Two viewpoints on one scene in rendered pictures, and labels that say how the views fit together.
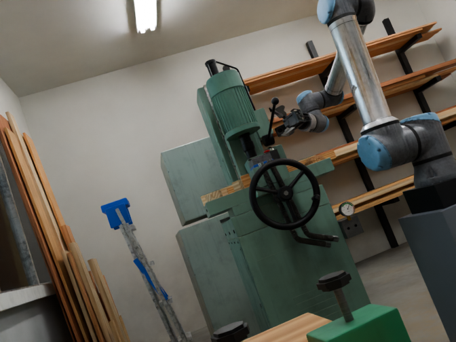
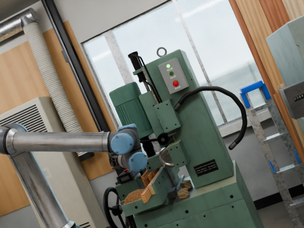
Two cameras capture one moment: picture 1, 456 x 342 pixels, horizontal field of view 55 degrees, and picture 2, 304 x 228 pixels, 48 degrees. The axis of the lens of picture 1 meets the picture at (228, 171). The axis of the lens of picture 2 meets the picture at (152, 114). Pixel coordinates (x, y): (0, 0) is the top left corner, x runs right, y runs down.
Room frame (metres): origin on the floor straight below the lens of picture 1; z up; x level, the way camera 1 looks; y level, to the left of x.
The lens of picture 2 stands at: (2.95, -1.93, 1.31)
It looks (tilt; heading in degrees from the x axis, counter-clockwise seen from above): 1 degrees down; 112
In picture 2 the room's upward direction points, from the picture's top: 23 degrees counter-clockwise
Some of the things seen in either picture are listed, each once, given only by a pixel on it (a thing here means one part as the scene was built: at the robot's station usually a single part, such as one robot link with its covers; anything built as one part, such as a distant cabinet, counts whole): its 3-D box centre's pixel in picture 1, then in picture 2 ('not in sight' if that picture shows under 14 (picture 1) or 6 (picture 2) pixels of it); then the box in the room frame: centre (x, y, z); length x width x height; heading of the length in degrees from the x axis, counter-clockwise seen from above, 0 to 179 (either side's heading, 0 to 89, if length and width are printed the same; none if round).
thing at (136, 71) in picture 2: (215, 76); (139, 66); (2.25, -0.11, 1.53); 0.08 x 0.08 x 0.17; 8
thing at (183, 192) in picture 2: not in sight; (183, 192); (2.26, -0.28, 0.82); 0.04 x 0.04 x 0.04; 79
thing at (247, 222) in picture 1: (269, 214); (191, 193); (2.23, -0.12, 0.76); 0.57 x 0.45 x 0.09; 8
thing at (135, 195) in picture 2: (313, 160); (135, 194); (2.06, -0.39, 0.92); 0.14 x 0.09 x 0.04; 8
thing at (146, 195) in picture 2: (282, 173); (156, 180); (2.13, -0.24, 0.92); 0.56 x 0.02 x 0.04; 98
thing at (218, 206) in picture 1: (269, 187); (147, 188); (2.00, -0.15, 0.87); 0.61 x 0.30 x 0.06; 98
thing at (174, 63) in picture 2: not in sight; (173, 76); (2.45, -0.23, 1.40); 0.10 x 0.06 x 0.16; 8
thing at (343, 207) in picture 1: (347, 211); not in sight; (1.94, -0.42, 0.65); 0.06 x 0.04 x 0.08; 98
